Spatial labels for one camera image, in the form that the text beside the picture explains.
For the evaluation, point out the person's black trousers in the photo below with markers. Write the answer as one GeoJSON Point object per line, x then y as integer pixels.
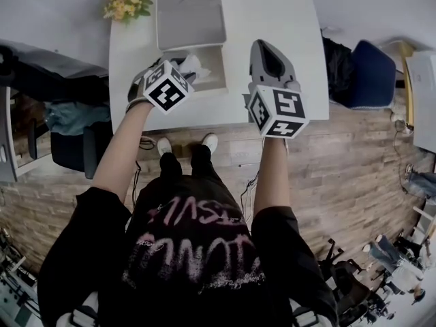
{"type": "Point", "coordinates": [201, 165]}

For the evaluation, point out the white small item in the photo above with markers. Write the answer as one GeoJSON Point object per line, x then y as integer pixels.
{"type": "Point", "coordinates": [197, 67]}

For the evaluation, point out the person's black printed shirt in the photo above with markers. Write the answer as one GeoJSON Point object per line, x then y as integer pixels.
{"type": "Point", "coordinates": [190, 250]}

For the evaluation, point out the person's white shoe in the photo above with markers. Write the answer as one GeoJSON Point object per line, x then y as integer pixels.
{"type": "Point", "coordinates": [210, 142]}
{"type": "Point", "coordinates": [164, 145]}

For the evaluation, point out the teal cloth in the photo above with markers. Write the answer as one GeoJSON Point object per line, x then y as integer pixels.
{"type": "Point", "coordinates": [76, 116]}

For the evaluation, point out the black jacket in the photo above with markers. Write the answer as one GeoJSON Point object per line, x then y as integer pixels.
{"type": "Point", "coordinates": [337, 70]}

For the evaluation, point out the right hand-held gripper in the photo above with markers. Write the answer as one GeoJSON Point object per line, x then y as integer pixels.
{"type": "Point", "coordinates": [277, 109]}

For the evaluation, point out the grey box with lid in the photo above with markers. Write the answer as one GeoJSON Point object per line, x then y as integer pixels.
{"type": "Point", "coordinates": [190, 15]}

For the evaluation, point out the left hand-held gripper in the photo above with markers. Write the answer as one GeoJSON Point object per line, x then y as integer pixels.
{"type": "Point", "coordinates": [166, 92]}

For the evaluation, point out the black swivel chair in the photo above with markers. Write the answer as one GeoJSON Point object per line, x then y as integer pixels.
{"type": "Point", "coordinates": [347, 281]}

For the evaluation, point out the grey side desk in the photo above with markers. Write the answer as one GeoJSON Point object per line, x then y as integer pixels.
{"type": "Point", "coordinates": [7, 138]}

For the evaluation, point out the blue padded chair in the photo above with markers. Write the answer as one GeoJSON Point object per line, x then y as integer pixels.
{"type": "Point", "coordinates": [371, 73]}

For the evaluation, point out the white cabinet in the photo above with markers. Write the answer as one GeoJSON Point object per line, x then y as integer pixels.
{"type": "Point", "coordinates": [422, 97]}

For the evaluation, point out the black office chair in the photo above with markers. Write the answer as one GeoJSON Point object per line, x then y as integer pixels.
{"type": "Point", "coordinates": [78, 152]}

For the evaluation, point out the person's left white shoe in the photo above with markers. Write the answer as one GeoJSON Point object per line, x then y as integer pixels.
{"type": "Point", "coordinates": [164, 145]}

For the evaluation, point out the person's right forearm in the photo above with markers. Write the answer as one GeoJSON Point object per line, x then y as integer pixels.
{"type": "Point", "coordinates": [270, 175]}

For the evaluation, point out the black fabric heap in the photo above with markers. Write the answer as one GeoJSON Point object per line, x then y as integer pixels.
{"type": "Point", "coordinates": [58, 77]}

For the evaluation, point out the yellow flower bouquet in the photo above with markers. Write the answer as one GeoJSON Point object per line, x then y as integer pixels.
{"type": "Point", "coordinates": [126, 2]}

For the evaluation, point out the person's left forearm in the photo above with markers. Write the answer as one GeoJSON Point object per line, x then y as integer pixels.
{"type": "Point", "coordinates": [121, 148]}

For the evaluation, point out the person's right white shoe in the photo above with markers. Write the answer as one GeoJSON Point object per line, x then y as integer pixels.
{"type": "Point", "coordinates": [210, 142]}

